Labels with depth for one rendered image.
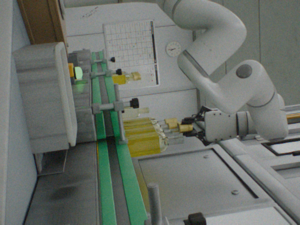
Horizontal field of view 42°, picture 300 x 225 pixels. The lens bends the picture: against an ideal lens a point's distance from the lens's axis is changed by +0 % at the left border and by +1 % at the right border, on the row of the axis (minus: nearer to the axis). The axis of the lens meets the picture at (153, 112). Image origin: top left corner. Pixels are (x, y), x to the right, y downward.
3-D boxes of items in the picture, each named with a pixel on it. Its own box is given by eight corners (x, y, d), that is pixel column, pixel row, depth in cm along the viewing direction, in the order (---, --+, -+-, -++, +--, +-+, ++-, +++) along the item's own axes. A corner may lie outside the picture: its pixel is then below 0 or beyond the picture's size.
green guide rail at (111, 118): (97, 139, 110) (125, 135, 111) (96, 136, 109) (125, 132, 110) (93, 64, 277) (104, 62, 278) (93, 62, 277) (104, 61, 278)
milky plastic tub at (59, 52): (34, 155, 84) (75, 149, 85) (14, 51, 78) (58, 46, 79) (43, 132, 101) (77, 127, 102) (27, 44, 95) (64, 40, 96)
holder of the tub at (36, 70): (36, 177, 86) (72, 172, 87) (12, 52, 79) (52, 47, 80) (45, 151, 102) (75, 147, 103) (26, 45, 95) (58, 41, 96)
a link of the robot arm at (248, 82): (241, 52, 107) (200, 89, 110) (215, 10, 90) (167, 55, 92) (281, 90, 98) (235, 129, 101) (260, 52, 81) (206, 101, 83)
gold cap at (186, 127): (180, 135, 124) (193, 133, 125) (178, 124, 123) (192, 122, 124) (177, 132, 128) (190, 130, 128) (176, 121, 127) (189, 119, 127)
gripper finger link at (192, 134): (204, 139, 128) (183, 140, 129) (203, 129, 127) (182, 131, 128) (204, 142, 125) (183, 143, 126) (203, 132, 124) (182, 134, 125)
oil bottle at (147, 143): (99, 163, 115) (170, 152, 118) (96, 145, 113) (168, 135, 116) (98, 156, 120) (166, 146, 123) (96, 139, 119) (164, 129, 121)
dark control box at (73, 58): (60, 75, 167) (79, 72, 168) (56, 56, 165) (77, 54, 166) (61, 72, 174) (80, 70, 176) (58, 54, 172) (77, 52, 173)
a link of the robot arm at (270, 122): (239, 80, 105) (259, 106, 122) (244, 125, 100) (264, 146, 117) (272, 72, 101) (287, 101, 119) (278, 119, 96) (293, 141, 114)
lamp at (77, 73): (74, 80, 142) (82, 79, 142) (72, 68, 141) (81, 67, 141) (75, 78, 146) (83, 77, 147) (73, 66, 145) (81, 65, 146)
